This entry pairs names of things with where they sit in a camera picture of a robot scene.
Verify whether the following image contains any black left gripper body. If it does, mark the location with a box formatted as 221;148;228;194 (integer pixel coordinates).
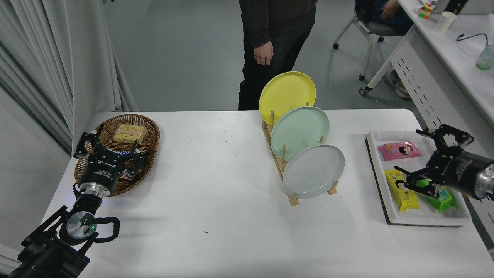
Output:
78;152;129;191

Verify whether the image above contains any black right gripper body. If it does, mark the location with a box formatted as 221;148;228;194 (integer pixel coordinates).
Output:
436;151;487;193

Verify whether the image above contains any grey plate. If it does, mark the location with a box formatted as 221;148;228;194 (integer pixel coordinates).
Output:
283;144;345;200

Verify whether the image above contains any wooden plate rack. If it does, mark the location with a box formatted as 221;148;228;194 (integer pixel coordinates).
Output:
262;101;338;207

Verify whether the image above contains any mint green plate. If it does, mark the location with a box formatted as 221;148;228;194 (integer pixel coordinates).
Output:
270;106;330;162

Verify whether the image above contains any yellow plate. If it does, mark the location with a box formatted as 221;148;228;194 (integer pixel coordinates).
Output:
259;71;316;126

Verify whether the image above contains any seated person's hand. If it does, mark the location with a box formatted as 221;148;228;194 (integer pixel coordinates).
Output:
379;0;400;20

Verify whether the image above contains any standing person's hand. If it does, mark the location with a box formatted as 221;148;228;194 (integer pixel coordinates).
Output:
254;41;274;66

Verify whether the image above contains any dark snack bar wrapper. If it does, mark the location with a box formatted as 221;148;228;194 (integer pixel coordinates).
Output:
105;148;139;182

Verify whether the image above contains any green snack pack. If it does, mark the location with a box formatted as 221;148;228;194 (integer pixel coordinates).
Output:
415;178;456;212

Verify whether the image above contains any yellow snack pack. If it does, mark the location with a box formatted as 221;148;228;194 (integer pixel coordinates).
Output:
384;169;420;212

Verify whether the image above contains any clear pack of yellow snacks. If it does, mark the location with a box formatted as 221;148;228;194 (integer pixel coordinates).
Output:
113;124;147;142

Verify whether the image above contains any brown wicker basket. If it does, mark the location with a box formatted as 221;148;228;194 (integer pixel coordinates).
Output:
74;114;161;197

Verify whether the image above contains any pink snack pack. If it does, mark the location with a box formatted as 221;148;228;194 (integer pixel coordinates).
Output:
377;141;423;162

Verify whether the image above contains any white tray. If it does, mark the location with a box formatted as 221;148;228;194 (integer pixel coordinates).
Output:
365;131;472;227

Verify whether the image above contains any seated person's shoe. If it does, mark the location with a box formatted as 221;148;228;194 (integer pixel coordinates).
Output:
389;69;412;99

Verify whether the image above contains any white desk with perforated panel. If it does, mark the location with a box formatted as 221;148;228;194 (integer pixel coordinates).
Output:
358;0;494;247

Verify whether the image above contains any pale green plastic cup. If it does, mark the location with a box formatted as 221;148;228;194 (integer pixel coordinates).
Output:
476;44;494;70

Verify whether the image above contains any grey curtain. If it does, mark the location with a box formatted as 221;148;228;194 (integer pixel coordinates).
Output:
0;0;139;155

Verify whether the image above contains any white paper cup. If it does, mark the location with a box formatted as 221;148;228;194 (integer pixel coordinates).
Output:
435;11;458;33

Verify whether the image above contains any white-legged office chair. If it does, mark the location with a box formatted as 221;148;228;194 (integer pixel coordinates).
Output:
333;0;415;81

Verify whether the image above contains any colourful puzzle cube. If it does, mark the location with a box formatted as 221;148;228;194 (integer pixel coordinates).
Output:
418;2;436;19

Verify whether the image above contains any seated person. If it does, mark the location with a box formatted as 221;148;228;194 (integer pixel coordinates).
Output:
355;0;414;34

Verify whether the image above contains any standing person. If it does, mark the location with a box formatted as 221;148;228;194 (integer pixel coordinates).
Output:
237;0;318;111

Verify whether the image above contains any black cable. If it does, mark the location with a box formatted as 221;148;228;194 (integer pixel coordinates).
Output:
457;32;489;47

